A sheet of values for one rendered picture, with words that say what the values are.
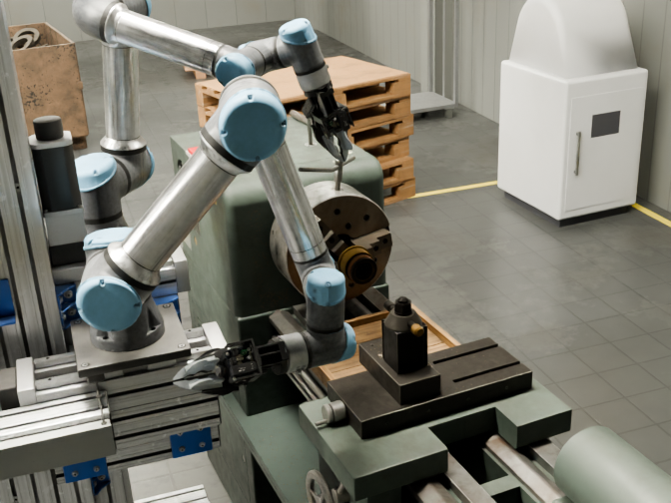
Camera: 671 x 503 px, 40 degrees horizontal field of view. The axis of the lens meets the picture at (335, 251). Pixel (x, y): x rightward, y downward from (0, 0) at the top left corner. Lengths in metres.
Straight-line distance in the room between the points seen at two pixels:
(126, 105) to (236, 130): 0.82
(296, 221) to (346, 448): 0.49
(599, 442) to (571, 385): 2.32
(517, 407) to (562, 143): 3.29
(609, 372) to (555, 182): 1.61
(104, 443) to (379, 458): 0.55
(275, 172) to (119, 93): 0.69
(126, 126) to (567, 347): 2.46
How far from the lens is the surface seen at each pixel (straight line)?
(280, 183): 1.77
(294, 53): 2.09
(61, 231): 2.07
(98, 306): 1.70
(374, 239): 2.43
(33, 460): 1.86
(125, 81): 2.33
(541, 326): 4.34
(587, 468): 1.58
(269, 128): 1.57
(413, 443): 1.95
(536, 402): 2.09
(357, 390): 2.03
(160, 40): 2.09
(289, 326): 2.53
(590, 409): 3.78
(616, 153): 5.47
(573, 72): 5.23
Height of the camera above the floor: 2.06
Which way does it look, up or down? 24 degrees down
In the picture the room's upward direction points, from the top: 3 degrees counter-clockwise
